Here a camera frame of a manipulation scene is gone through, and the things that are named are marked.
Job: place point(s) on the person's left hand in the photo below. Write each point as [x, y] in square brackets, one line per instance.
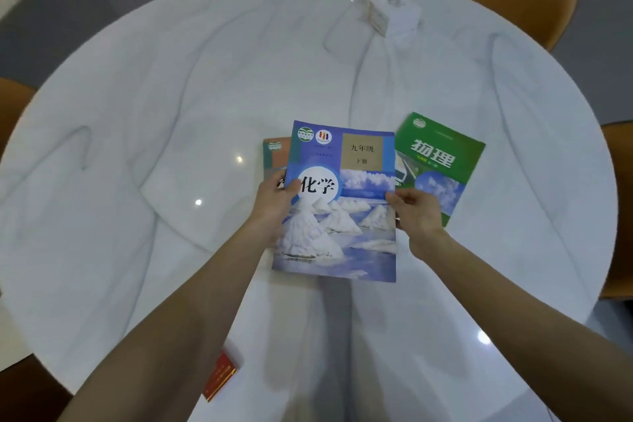
[271, 209]

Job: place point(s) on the person's right hand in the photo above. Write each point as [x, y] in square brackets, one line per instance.
[418, 216]

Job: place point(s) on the person's left thumb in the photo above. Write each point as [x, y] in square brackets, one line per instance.
[291, 188]

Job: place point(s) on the person's right thumb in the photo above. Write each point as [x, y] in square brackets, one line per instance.
[396, 200]

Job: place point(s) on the blue textbook with snowy mounds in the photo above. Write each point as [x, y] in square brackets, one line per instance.
[341, 209]

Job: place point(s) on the person's left forearm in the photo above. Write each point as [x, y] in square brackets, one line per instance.
[168, 332]

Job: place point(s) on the person's right forearm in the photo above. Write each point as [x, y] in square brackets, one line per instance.
[524, 332]

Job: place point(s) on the brown-green textbook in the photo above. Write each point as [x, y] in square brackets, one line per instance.
[273, 155]

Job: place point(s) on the green textbook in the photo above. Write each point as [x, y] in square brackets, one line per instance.
[437, 167]

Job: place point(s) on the white tissue box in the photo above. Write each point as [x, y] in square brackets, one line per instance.
[393, 9]

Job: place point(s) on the small red box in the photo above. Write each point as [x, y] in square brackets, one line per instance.
[221, 377]

